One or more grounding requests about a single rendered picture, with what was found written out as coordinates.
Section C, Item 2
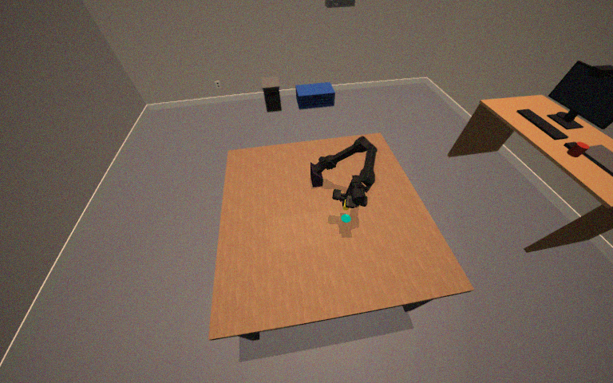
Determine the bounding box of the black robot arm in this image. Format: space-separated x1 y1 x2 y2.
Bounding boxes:
313 136 378 208

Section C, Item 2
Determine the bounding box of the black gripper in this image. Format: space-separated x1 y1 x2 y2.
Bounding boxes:
332 188 367 207

